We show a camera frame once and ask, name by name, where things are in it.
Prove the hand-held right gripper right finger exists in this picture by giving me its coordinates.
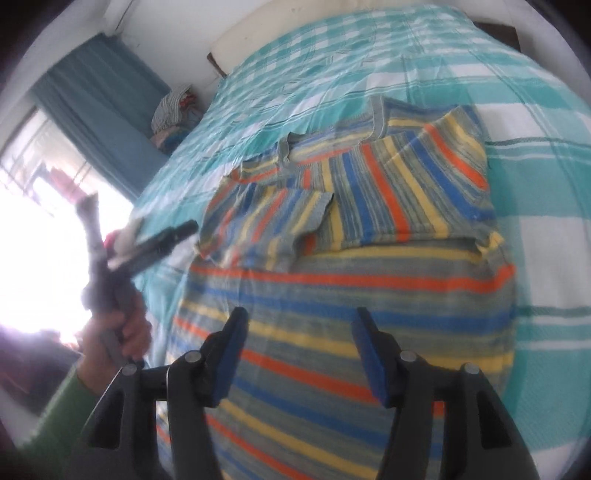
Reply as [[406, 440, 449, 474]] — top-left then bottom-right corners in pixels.
[[351, 307, 525, 480]]

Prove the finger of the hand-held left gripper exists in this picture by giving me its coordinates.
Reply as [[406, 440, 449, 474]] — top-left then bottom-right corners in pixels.
[[111, 220, 200, 278], [75, 193, 109, 261]]

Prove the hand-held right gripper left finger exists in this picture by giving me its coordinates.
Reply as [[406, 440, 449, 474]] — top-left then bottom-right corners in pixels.
[[81, 307, 251, 480]]

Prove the striped knit sweater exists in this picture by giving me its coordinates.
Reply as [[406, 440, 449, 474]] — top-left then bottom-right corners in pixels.
[[154, 97, 518, 480]]

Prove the person's left forearm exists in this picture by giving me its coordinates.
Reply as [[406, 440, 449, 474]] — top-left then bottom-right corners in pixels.
[[17, 362, 112, 464]]

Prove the pile of loose clothes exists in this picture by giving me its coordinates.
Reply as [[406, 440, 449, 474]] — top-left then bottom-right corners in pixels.
[[150, 83, 208, 153]]

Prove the person's left hand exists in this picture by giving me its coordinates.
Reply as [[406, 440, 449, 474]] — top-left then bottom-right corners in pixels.
[[75, 302, 154, 395]]

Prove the beige patterned folded garment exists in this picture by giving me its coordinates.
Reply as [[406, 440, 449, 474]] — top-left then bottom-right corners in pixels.
[[111, 216, 148, 268]]

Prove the bright window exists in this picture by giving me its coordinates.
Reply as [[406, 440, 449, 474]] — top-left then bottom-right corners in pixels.
[[0, 106, 137, 352]]

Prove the teal curtain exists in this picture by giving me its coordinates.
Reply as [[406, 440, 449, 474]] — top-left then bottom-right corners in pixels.
[[32, 34, 172, 205]]

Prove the dark wooden headboard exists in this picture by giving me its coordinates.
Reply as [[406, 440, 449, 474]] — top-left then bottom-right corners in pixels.
[[206, 52, 228, 78]]

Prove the cream pillow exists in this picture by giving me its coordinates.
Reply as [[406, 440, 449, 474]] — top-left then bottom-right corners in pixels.
[[210, 0, 416, 77]]

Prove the bed with teal plaid cover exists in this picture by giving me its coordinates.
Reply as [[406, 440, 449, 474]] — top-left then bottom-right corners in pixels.
[[131, 4, 591, 416]]

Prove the dark nightstand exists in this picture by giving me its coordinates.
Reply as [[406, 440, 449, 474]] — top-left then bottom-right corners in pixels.
[[475, 17, 523, 57]]

